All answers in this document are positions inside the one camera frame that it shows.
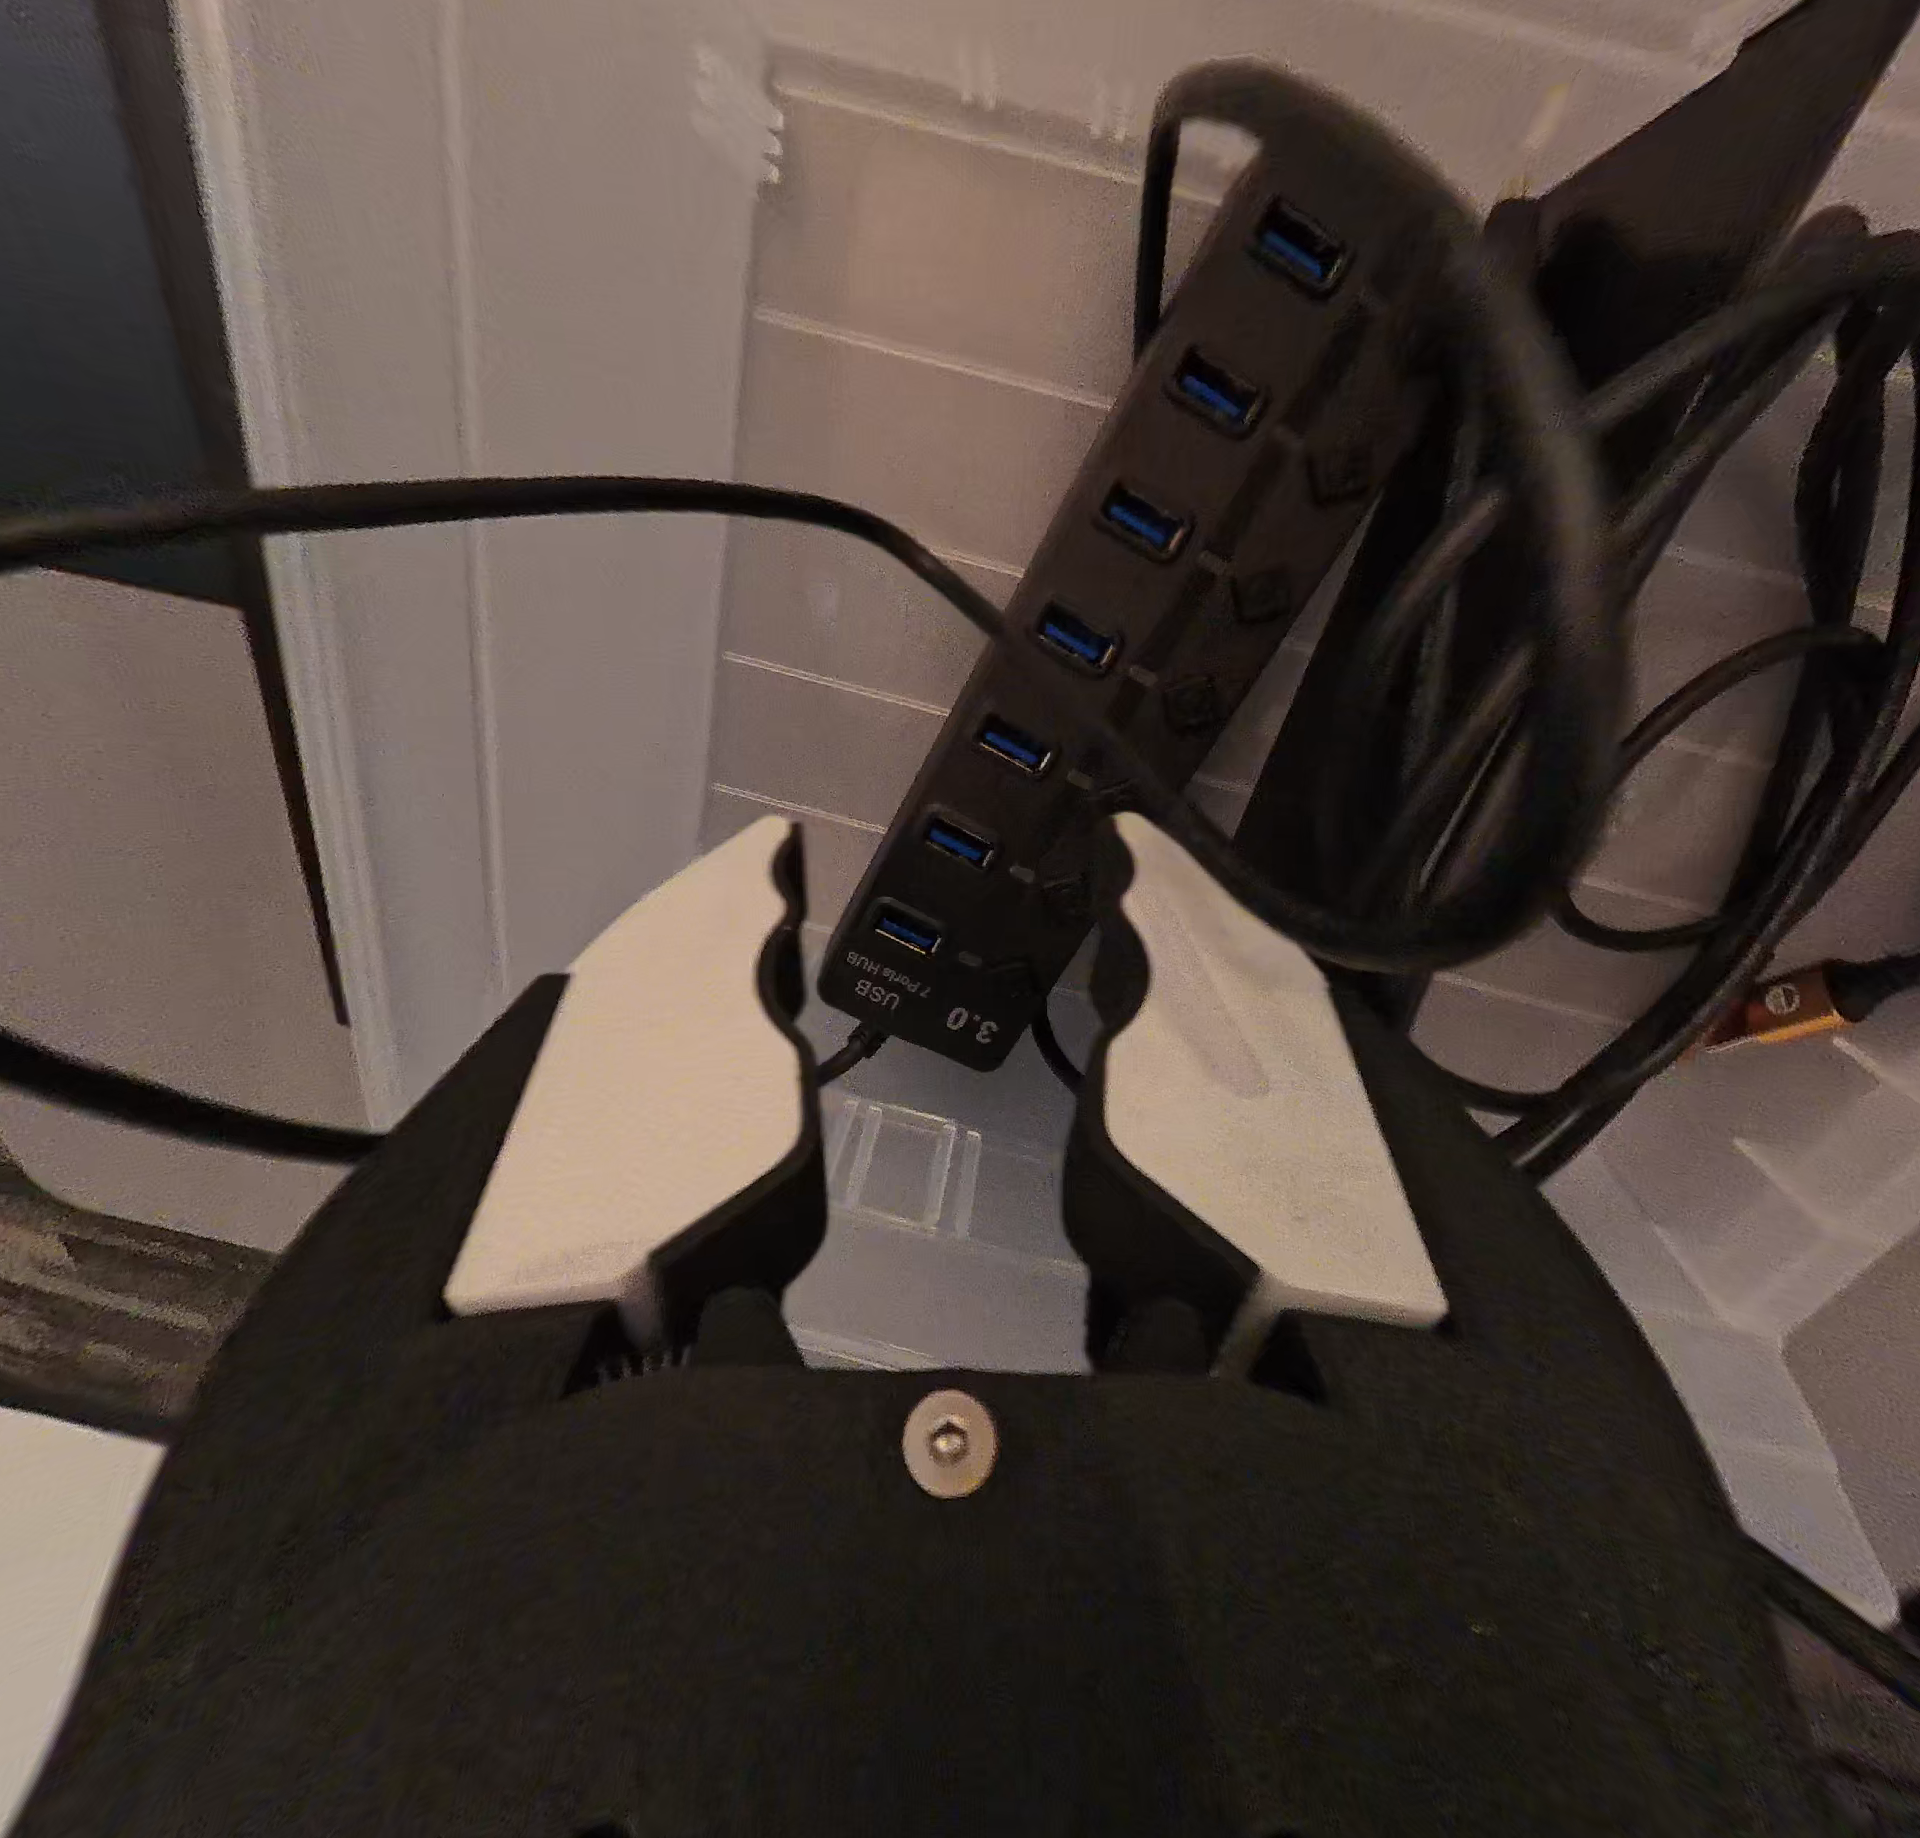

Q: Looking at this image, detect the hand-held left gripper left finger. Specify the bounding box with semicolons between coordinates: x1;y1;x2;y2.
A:
442;815;830;1360

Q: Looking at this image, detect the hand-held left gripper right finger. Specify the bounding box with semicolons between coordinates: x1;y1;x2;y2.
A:
1057;811;1454;1367

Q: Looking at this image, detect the clear plastic bin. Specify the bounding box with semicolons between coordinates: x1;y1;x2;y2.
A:
151;0;1920;1618

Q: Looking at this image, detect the black divider plate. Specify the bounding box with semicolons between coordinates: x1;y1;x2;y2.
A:
1230;0;1920;1030

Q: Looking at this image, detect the black cable with gold plug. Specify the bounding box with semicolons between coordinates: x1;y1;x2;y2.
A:
1693;948;1920;1062

